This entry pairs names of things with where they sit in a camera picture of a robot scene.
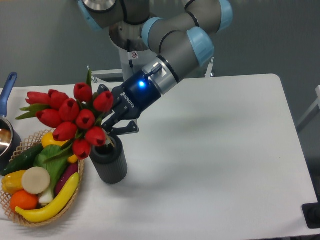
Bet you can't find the blue handled saucepan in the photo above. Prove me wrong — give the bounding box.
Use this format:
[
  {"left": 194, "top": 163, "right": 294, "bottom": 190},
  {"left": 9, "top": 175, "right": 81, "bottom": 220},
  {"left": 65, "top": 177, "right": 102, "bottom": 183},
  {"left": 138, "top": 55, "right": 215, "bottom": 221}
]
[{"left": 0, "top": 72, "right": 21, "bottom": 171}]

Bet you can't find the red tulip bouquet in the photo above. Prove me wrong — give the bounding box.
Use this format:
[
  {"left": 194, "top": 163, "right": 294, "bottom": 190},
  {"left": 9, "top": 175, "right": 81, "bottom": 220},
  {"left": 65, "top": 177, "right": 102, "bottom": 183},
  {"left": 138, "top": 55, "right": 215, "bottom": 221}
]
[{"left": 17, "top": 70, "right": 114, "bottom": 160}]

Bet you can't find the black device at table edge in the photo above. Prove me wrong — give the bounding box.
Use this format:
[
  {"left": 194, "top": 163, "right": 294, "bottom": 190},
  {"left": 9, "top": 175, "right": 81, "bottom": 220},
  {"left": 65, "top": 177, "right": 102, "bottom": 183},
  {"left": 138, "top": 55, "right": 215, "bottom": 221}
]
[{"left": 301, "top": 202, "right": 320, "bottom": 229}]

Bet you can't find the green bok choy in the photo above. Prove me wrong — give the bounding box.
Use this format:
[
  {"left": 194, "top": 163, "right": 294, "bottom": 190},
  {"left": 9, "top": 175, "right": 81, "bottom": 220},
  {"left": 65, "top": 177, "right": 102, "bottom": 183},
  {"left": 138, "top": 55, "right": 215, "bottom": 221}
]
[{"left": 33, "top": 145, "right": 68, "bottom": 206}]

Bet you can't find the orange fruit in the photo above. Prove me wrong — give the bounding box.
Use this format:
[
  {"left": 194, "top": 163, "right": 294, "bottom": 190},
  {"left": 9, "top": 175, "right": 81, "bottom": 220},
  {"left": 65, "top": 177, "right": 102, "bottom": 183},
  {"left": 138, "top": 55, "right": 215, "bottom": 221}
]
[{"left": 10, "top": 190, "right": 38, "bottom": 212}]

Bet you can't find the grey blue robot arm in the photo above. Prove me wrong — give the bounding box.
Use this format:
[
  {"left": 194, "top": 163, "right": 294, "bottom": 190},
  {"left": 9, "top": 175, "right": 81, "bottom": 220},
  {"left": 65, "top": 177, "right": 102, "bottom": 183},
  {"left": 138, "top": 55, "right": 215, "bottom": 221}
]
[{"left": 77, "top": 0, "right": 233, "bottom": 135}]

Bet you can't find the green cucumber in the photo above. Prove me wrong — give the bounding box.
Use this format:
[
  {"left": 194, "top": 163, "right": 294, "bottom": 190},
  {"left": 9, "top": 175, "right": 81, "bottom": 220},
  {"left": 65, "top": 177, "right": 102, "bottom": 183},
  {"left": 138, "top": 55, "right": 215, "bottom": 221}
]
[{"left": 0, "top": 144, "right": 44, "bottom": 176}]

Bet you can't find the white frame at right edge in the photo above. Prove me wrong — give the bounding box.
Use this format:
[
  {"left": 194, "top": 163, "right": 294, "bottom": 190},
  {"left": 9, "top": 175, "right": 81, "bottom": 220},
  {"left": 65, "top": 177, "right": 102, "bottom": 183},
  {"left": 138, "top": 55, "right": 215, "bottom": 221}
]
[{"left": 296, "top": 85, "right": 320, "bottom": 134}]

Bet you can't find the yellow banana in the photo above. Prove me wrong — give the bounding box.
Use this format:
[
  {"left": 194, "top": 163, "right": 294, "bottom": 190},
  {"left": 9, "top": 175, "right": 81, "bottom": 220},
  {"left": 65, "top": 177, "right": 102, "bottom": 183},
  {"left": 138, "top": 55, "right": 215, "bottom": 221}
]
[{"left": 15, "top": 172, "right": 80, "bottom": 223}]

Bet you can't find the yellow squash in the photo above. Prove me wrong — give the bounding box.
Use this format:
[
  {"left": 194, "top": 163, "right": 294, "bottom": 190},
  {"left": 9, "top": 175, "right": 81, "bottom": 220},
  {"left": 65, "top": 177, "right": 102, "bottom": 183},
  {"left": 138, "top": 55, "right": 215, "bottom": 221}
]
[{"left": 41, "top": 132, "right": 78, "bottom": 164}]

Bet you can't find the beige round disc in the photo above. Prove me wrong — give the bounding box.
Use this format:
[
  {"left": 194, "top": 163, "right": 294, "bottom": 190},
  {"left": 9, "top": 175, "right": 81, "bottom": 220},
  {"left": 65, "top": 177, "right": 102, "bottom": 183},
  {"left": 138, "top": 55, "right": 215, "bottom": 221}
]
[{"left": 21, "top": 167, "right": 51, "bottom": 195}]

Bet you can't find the dark grey ribbed vase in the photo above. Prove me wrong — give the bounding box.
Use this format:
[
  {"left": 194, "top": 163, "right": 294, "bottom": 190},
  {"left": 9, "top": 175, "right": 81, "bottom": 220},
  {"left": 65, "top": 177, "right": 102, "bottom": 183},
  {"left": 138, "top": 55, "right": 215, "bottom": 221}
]
[{"left": 89, "top": 135, "right": 128, "bottom": 185}]

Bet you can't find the yellow bell pepper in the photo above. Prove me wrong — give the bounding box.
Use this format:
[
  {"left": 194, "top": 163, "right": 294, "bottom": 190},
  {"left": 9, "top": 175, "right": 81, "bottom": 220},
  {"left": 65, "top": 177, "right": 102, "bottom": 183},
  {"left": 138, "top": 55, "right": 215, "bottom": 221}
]
[{"left": 1, "top": 170, "right": 26, "bottom": 195}]

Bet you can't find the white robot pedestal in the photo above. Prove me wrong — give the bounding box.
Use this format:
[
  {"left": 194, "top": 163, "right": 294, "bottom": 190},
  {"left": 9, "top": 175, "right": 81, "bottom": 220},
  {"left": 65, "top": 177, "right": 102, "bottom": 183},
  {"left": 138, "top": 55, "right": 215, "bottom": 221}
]
[{"left": 86, "top": 19, "right": 215, "bottom": 85}]

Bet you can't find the purple eggplant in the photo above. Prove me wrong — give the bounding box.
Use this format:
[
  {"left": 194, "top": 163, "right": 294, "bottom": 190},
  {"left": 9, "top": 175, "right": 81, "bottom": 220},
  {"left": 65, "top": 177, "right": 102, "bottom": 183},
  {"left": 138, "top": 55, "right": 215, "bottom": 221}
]
[{"left": 54, "top": 163, "right": 79, "bottom": 196}]

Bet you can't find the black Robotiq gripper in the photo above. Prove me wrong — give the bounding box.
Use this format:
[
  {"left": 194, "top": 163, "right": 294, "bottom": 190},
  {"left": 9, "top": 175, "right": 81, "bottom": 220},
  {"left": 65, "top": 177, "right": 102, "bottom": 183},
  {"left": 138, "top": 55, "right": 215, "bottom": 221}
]
[{"left": 97, "top": 70, "right": 161, "bottom": 136}]

